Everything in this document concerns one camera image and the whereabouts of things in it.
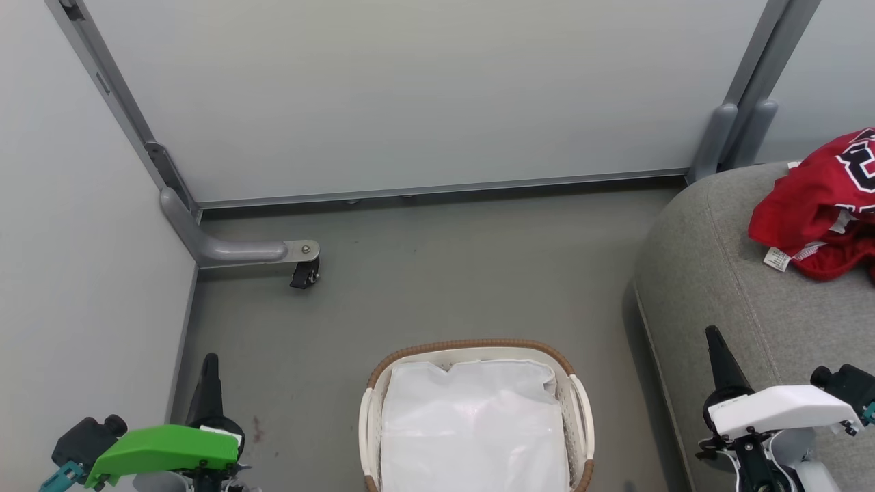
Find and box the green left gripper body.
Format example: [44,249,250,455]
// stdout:
[85,424,244,490]

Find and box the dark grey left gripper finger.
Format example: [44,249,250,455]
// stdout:
[187,353,226,427]

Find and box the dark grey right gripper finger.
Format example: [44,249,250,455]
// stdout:
[705,326,754,411]

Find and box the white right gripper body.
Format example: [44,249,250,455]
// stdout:
[707,385,864,442]

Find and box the red and white jersey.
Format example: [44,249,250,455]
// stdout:
[748,128,875,282]

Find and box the white laundry basket brown rim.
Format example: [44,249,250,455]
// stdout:
[359,339,595,492]

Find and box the grey fabric sofa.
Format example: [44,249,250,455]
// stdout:
[634,162,875,492]

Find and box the grey partition support leg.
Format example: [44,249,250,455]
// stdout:
[160,187,321,269]

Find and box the black caster wheel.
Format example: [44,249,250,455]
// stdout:
[289,258,321,290]

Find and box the white plastic liner bag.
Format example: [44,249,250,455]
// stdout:
[380,359,572,492]

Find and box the teal cable connector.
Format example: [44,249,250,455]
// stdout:
[38,461,88,492]

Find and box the grey double partition post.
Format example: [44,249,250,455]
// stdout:
[687,0,822,184]

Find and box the grey partition bottom rail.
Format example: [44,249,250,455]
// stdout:
[197,168,690,210]

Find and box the grey partition corner post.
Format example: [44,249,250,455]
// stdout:
[45,0,200,214]

